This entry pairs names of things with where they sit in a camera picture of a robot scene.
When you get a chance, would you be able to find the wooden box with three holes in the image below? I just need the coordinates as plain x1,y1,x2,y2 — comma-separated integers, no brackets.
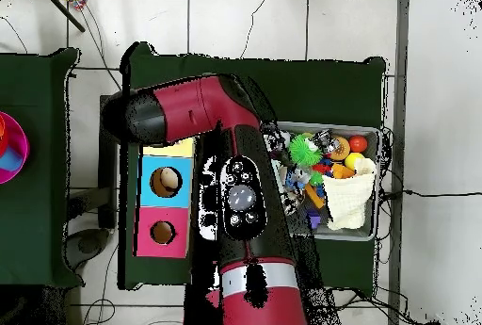
133,137,197,259

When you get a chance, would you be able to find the shallow mesh bin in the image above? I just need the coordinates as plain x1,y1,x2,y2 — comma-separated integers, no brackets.
274,121,381,243

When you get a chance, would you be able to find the large green spiky eyed ball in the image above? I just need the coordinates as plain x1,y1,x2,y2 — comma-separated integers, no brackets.
287,133,324,168

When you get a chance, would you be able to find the cream knitted cloth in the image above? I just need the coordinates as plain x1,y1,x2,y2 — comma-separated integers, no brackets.
322,156,378,231

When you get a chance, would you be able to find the dark green side tablecloth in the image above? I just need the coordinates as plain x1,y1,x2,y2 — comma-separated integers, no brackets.
0,47,85,289

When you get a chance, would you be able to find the pink bowl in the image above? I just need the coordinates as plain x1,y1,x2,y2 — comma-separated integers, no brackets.
0,110,31,186

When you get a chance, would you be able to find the black rod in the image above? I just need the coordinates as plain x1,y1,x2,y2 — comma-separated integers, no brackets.
39,0,87,33

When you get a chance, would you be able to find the thin black floor cable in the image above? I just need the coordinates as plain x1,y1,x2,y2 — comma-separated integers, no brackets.
383,187,482,200

